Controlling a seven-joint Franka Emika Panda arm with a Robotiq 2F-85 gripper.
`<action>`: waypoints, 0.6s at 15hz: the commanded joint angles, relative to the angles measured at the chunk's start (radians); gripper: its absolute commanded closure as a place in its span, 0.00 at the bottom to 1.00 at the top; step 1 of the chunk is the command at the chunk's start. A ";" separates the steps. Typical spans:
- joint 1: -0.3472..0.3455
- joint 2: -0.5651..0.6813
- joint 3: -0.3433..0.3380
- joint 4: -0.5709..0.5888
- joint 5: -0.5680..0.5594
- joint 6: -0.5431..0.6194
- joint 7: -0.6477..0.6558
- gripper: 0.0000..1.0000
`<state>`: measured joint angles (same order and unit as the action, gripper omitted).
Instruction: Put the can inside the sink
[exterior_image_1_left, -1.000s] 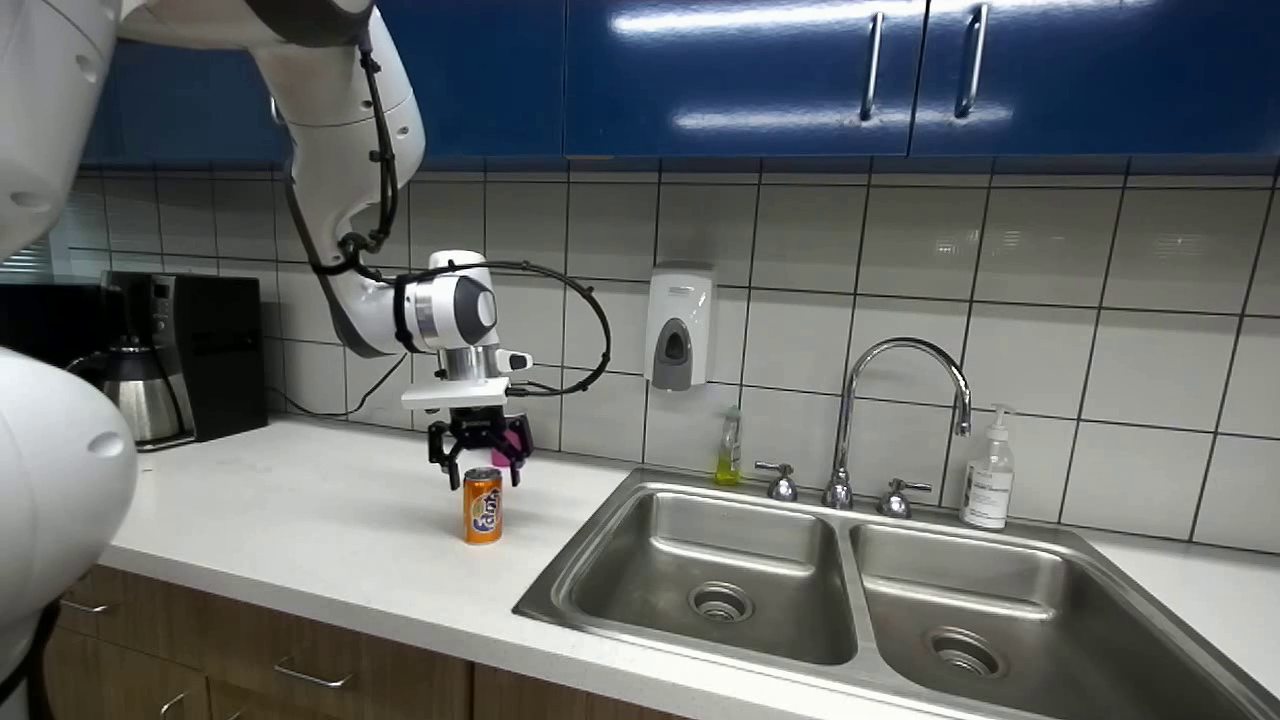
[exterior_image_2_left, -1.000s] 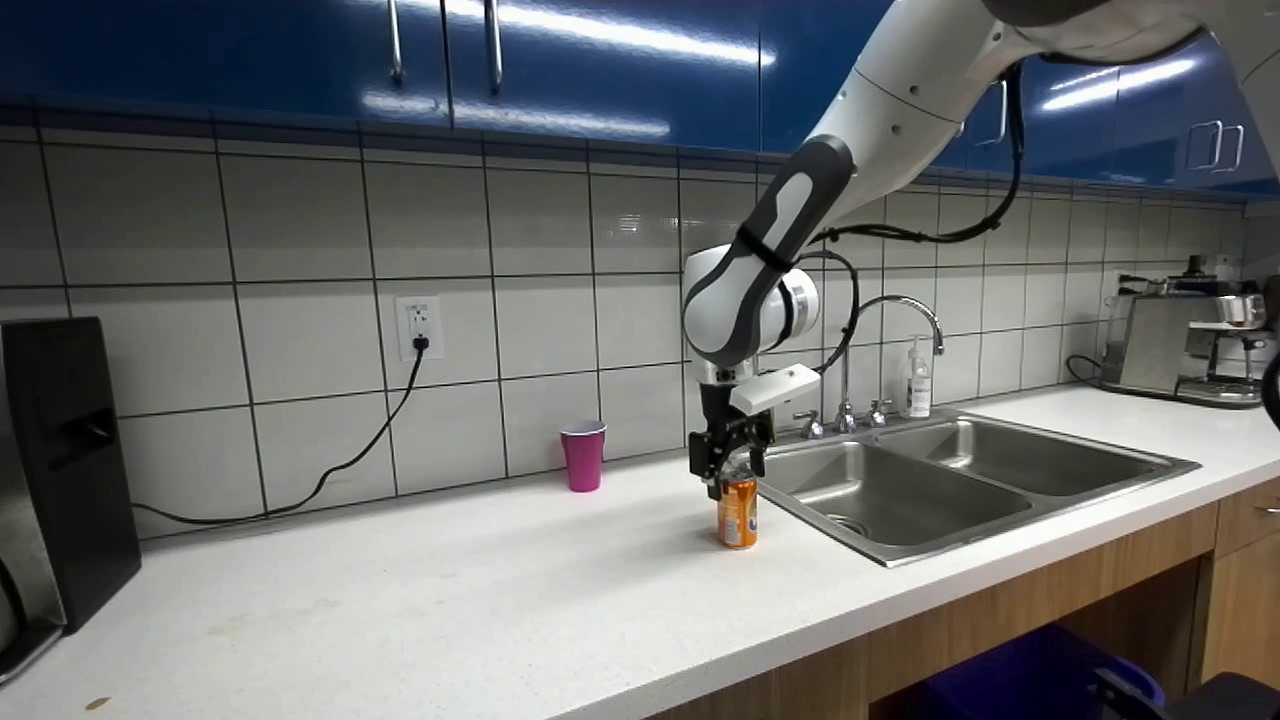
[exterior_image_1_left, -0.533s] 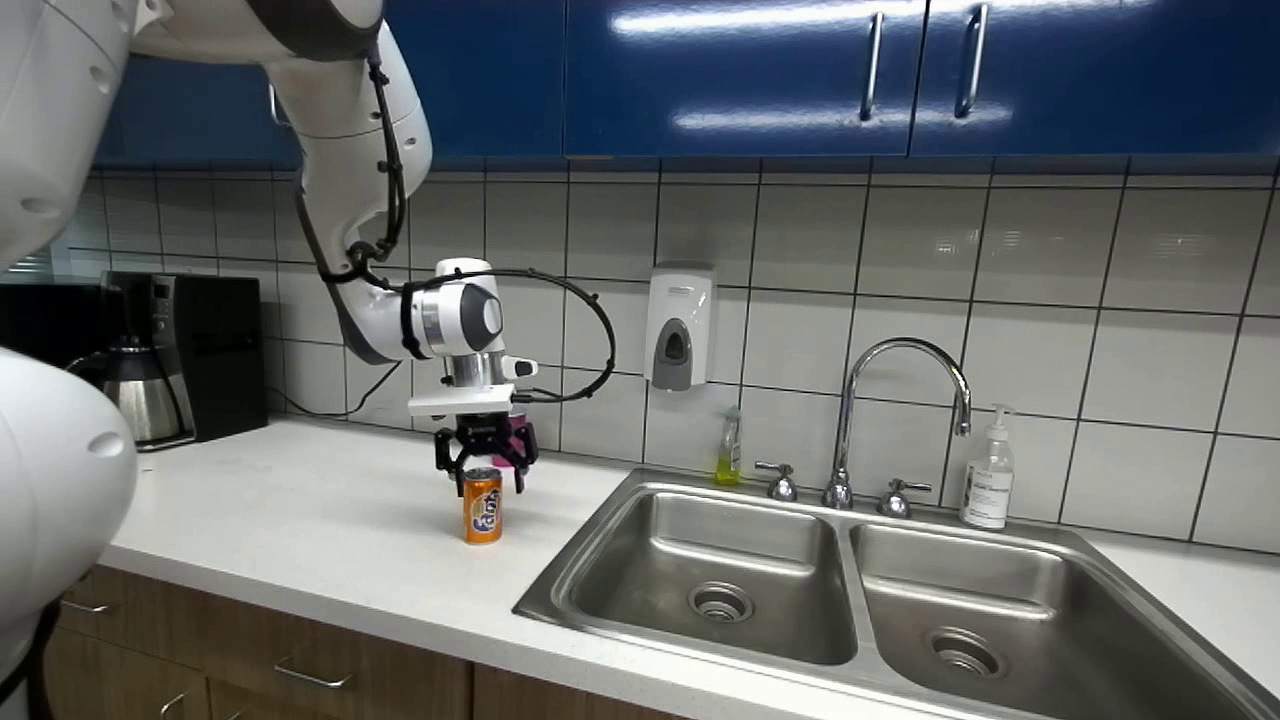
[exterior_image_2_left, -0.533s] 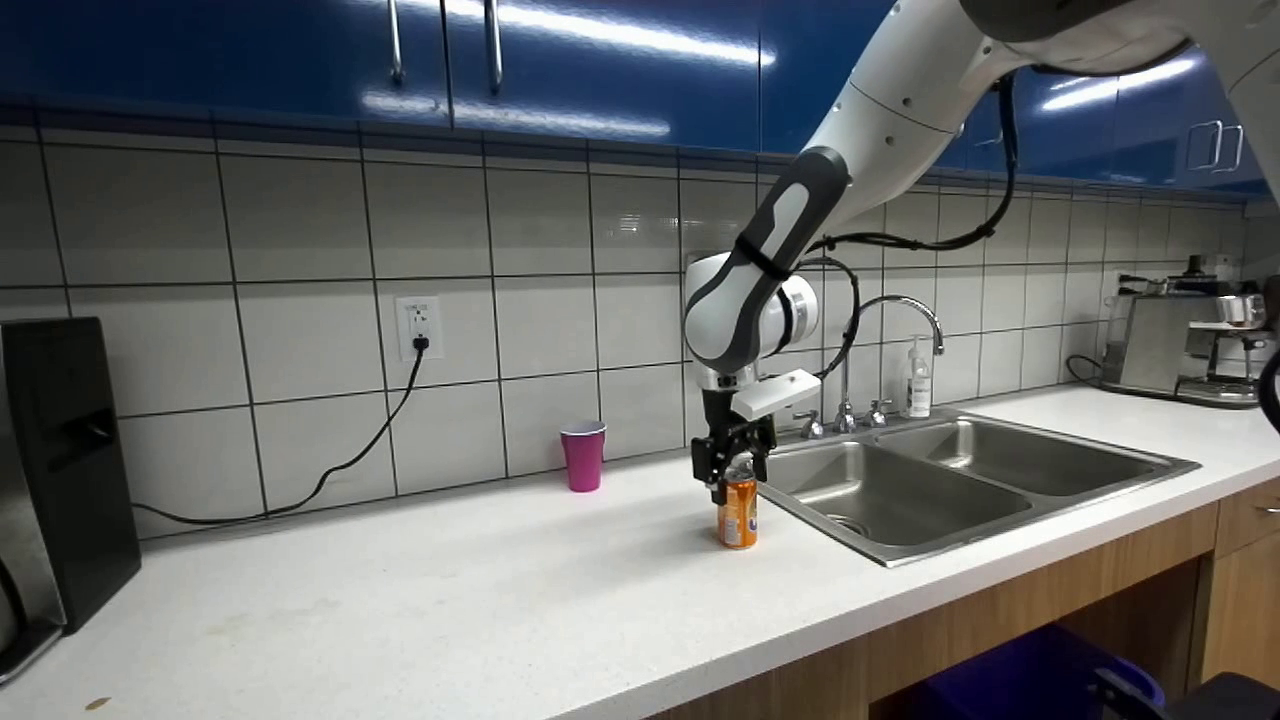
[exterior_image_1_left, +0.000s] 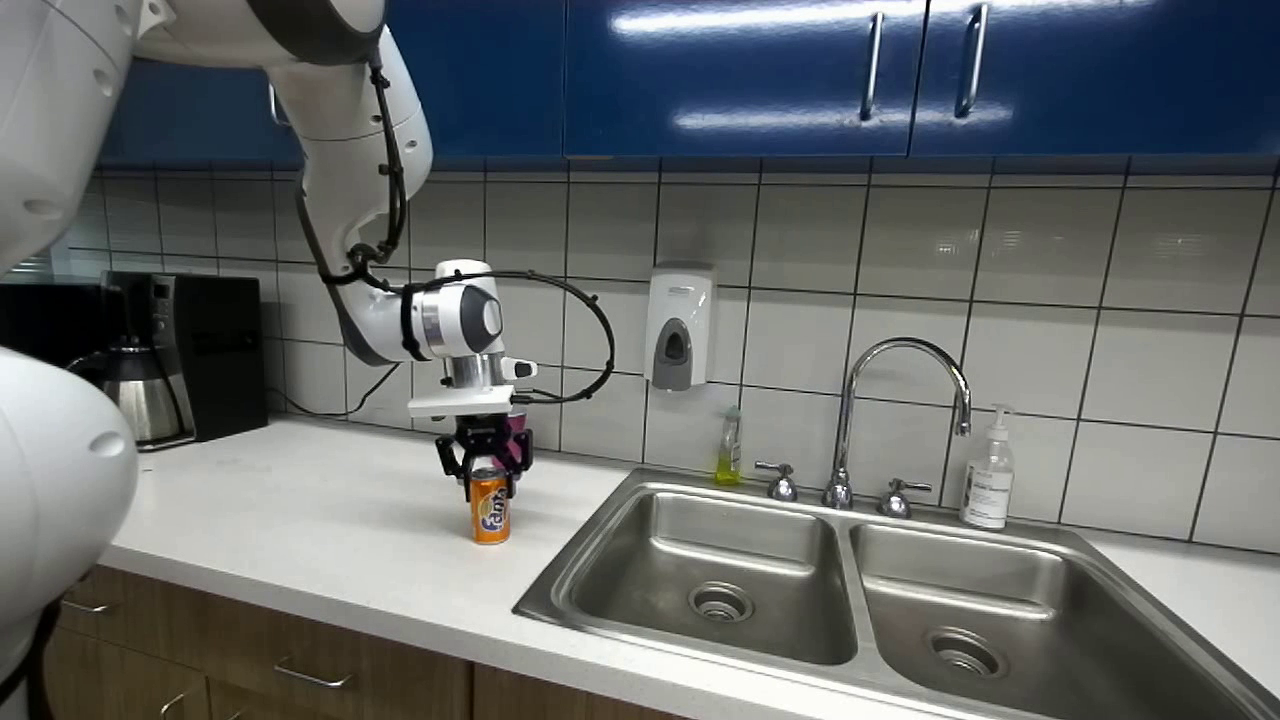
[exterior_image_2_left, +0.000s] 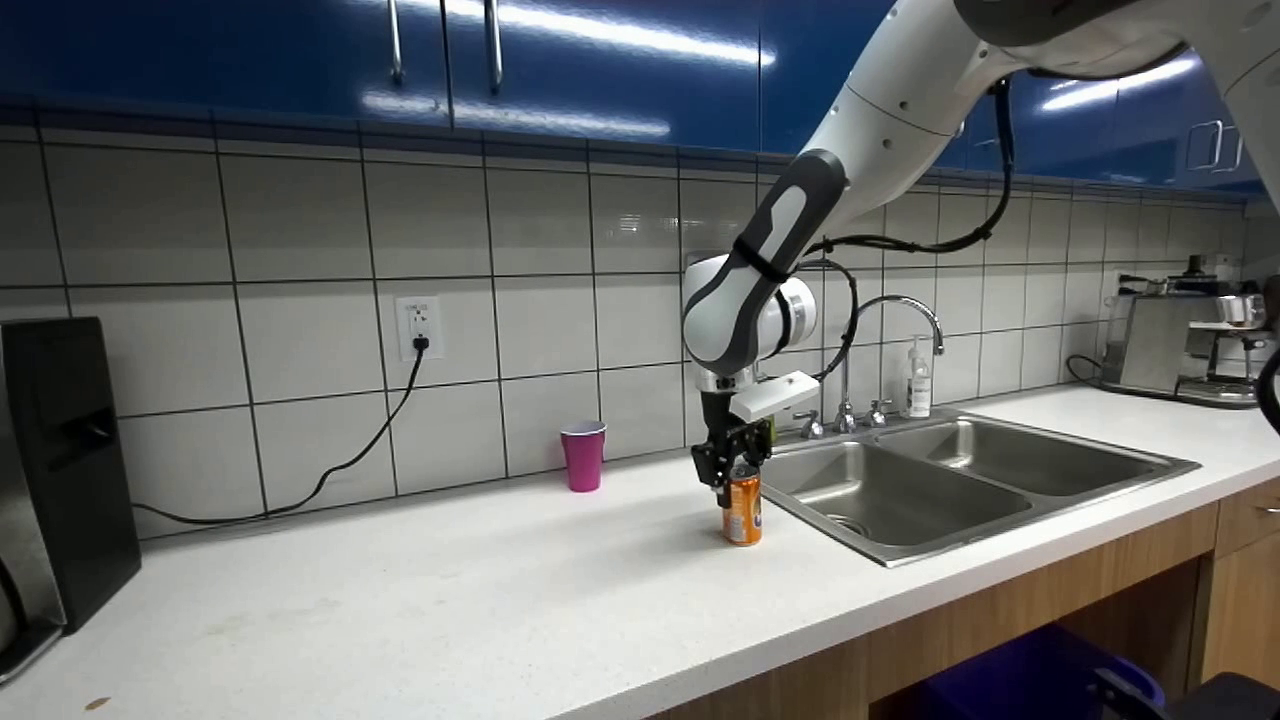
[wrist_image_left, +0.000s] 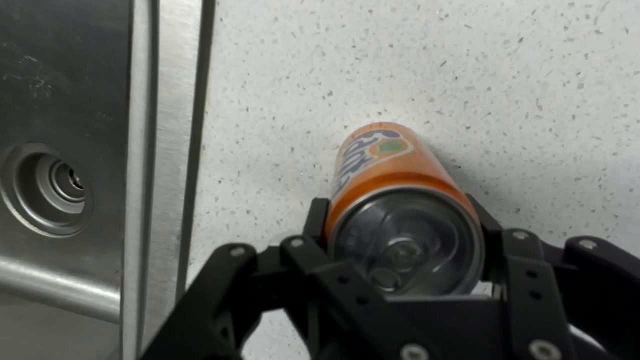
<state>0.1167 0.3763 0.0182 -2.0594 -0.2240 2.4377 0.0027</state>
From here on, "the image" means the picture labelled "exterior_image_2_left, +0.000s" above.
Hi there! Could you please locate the dark grey appliance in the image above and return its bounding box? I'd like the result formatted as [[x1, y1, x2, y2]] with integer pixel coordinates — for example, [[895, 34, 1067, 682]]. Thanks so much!
[[0, 384, 66, 689]]

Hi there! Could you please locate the chrome gooseneck faucet spout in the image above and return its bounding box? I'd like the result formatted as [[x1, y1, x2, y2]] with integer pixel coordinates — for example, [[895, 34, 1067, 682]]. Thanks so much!
[[836, 291, 950, 435]]

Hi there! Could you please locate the stainless steel double sink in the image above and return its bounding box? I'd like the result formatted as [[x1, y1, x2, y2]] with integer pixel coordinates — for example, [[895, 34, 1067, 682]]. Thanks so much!
[[754, 403, 1204, 574]]

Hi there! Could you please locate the blue plastic bin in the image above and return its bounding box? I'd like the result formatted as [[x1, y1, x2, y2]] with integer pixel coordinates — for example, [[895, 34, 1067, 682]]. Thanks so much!
[[915, 621, 1170, 720]]

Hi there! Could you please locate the clear pump soap bottle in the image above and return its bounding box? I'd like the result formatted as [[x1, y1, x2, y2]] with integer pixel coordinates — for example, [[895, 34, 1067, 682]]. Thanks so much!
[[908, 340, 937, 426]]

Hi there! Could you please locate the white wall outlet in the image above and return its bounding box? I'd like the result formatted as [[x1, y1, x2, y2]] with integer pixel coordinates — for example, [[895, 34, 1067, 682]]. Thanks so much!
[[393, 291, 446, 361]]

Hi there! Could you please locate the black power cord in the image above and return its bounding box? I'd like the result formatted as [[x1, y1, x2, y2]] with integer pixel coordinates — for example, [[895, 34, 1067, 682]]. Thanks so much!
[[126, 332, 431, 527]]

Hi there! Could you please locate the silver espresso machine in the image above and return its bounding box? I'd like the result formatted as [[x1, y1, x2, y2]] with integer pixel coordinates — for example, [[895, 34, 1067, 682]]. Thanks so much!
[[1101, 257, 1280, 411]]

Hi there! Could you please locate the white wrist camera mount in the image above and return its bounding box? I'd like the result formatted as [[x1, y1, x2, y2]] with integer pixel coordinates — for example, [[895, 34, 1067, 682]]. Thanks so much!
[[728, 368, 825, 426]]

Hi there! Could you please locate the silver cabinet door handle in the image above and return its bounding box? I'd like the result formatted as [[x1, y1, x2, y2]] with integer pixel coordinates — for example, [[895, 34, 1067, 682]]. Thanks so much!
[[382, 0, 409, 92], [480, 0, 506, 100]]

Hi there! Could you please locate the wooden base cabinet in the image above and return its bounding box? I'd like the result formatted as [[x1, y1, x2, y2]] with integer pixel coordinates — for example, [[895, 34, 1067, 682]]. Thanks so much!
[[651, 475, 1280, 720]]

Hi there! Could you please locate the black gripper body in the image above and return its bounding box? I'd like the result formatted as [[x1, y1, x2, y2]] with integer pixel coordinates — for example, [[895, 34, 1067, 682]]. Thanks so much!
[[695, 379, 777, 463]]

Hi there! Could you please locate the black coffee maker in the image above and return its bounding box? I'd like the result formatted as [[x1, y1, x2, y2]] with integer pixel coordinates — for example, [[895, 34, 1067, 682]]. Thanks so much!
[[0, 318, 142, 631]]

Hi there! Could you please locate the pink plastic cup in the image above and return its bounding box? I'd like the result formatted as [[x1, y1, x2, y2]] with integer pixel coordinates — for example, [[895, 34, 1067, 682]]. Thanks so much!
[[557, 419, 609, 496]]

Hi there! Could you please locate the blue cabinet door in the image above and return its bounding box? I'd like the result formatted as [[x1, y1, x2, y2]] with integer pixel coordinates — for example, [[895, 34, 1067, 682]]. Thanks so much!
[[439, 0, 766, 162], [933, 57, 1136, 192], [754, 0, 899, 162], [1133, 54, 1239, 200], [0, 0, 450, 142]]

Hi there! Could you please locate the orange soda can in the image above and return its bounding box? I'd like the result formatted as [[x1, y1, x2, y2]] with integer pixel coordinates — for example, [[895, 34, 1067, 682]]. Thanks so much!
[[718, 454, 766, 552]]

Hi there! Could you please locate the black chair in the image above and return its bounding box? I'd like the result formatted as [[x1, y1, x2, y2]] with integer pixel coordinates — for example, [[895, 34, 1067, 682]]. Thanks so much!
[[1089, 661, 1280, 720]]

